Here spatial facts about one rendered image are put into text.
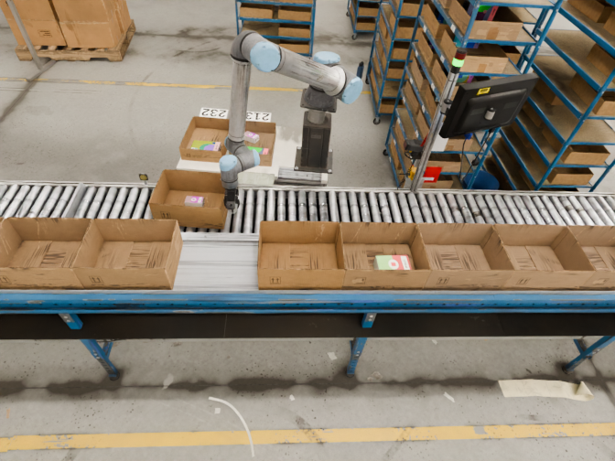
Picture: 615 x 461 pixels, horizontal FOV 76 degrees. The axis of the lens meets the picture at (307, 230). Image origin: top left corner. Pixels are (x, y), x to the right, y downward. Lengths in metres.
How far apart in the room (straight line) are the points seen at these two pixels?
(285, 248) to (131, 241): 0.78
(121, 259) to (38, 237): 0.43
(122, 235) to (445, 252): 1.64
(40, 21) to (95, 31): 0.61
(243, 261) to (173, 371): 1.02
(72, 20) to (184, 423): 4.83
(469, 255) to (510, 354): 1.07
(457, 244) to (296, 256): 0.86
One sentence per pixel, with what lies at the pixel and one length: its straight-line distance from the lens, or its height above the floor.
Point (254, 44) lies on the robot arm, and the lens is 1.84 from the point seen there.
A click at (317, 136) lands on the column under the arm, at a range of 2.54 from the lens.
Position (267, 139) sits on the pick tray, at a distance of 2.93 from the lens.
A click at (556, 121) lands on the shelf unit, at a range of 3.53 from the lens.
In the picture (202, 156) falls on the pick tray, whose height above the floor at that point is 0.79.
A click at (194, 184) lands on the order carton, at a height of 0.82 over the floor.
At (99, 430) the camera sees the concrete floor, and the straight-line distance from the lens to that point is 2.73.
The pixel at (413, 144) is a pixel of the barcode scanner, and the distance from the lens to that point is 2.48.
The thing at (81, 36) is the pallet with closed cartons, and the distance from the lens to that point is 6.05.
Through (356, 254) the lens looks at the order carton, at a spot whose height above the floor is 0.89.
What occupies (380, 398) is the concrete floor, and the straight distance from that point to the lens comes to 2.66.
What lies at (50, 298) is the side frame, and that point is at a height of 0.91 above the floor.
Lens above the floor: 2.45
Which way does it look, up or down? 48 degrees down
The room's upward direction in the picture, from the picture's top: 5 degrees clockwise
